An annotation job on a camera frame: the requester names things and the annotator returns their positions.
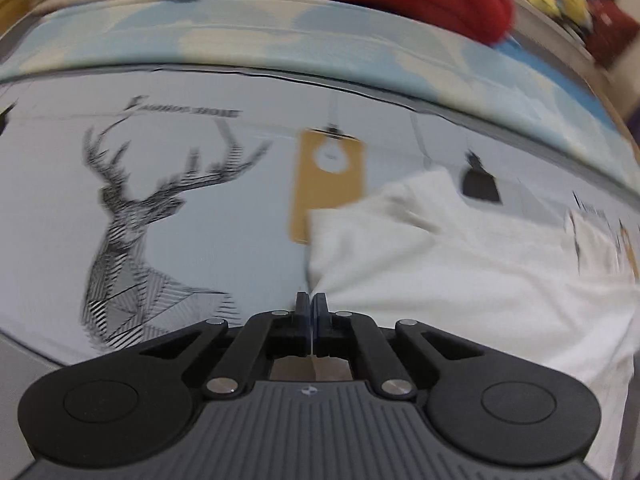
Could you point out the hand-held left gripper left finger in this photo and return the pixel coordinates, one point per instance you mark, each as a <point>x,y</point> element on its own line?
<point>302,310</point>

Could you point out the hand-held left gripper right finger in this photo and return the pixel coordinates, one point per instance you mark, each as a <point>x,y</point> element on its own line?
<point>320,310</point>

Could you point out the white t-shirt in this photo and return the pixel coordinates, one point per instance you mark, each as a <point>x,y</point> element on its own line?
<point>475,280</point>

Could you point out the light blue patterned blanket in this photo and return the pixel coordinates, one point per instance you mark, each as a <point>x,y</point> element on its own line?
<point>250,35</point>

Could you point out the grey printed bed sheet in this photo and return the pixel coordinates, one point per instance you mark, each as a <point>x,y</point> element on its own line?
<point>50,185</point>

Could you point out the yellow and blue plush toy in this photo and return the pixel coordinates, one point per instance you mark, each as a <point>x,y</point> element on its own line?
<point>570,2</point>

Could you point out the dark red cushion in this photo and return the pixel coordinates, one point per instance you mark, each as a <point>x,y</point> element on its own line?
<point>615,35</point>

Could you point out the wooden bed rail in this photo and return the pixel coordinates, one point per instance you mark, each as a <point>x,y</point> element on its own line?
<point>620,115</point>

